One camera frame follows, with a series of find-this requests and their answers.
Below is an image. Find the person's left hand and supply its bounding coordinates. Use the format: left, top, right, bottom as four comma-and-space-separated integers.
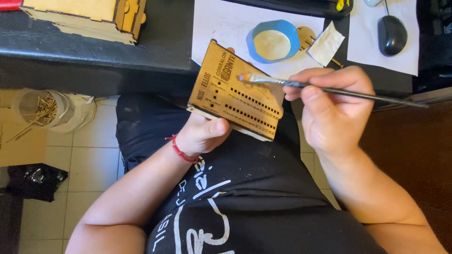
175, 47, 235, 158

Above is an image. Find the person's right hand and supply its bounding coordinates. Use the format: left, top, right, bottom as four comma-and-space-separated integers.
283, 66, 375, 160

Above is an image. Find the paint brush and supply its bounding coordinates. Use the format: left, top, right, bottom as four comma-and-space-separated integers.
238, 73, 429, 109

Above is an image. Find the engraved wooden score board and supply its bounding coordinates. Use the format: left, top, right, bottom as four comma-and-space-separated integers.
187, 39, 285, 142

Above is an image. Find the folded white paper scrap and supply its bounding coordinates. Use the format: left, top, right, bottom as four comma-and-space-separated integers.
307, 21, 345, 67

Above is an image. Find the white paper under mouse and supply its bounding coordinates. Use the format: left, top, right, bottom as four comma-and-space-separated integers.
347, 0, 420, 77

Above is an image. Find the black printed t-shirt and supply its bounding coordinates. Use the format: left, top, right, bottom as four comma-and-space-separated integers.
116, 92, 387, 254

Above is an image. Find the small wooden gear piece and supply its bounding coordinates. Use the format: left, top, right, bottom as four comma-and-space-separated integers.
297, 26, 317, 51

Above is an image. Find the blue bowl of glue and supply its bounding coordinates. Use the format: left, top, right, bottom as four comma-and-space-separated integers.
246, 19, 301, 64

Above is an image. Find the black computer mouse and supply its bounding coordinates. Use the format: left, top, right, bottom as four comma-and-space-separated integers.
377, 15, 408, 57

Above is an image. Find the white paper sheet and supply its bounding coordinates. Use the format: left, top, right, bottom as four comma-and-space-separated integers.
191, 0, 325, 80

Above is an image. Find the black keyboard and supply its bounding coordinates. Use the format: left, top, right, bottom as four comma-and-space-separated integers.
226, 0, 354, 20

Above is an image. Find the bucket of wooden sticks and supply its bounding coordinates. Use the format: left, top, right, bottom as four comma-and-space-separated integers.
6, 88, 97, 143

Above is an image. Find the laser-cut wooden box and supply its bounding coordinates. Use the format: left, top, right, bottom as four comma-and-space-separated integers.
20, 0, 147, 46

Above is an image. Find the black plastic bag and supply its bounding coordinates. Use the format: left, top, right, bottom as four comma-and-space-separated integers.
6, 163, 69, 202

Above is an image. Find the cardboard sheet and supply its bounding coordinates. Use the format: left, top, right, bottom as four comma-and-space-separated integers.
0, 89, 48, 168

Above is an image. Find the red object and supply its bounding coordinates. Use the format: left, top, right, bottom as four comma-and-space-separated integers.
0, 0, 23, 11

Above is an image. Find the red string bracelet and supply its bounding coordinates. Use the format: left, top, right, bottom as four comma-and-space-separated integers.
165, 134, 200, 164

